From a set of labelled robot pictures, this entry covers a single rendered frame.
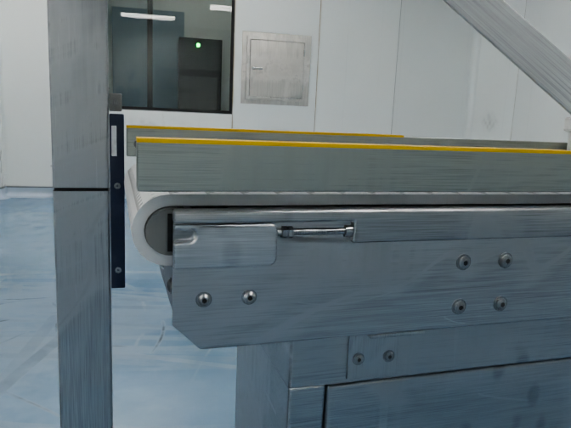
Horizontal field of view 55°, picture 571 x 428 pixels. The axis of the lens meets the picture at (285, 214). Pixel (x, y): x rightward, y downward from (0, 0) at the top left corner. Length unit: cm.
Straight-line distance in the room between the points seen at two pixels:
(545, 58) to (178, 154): 25
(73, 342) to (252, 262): 36
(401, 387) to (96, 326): 36
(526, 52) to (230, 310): 27
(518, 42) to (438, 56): 579
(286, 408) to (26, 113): 523
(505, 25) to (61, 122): 45
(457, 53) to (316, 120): 170
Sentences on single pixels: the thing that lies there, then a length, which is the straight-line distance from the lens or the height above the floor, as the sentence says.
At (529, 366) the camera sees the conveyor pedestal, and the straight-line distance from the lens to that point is 61.
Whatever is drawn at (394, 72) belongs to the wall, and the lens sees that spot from 597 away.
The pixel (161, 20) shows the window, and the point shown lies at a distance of 553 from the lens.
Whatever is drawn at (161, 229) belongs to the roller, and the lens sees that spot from 37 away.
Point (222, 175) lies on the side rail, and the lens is 36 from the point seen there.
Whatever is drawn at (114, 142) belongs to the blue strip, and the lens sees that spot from 63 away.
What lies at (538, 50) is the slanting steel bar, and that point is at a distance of 41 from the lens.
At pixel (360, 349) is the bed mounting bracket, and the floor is 66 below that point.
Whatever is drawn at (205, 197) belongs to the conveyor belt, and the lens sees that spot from 38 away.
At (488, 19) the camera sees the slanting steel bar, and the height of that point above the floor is 92.
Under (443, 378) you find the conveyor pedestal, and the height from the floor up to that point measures 62.
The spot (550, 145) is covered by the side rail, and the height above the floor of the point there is 83.
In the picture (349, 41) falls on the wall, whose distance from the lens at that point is 582.
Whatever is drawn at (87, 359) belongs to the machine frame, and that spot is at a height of 56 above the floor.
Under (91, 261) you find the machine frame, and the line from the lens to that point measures 66.
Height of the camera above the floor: 85
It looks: 10 degrees down
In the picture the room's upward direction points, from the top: 3 degrees clockwise
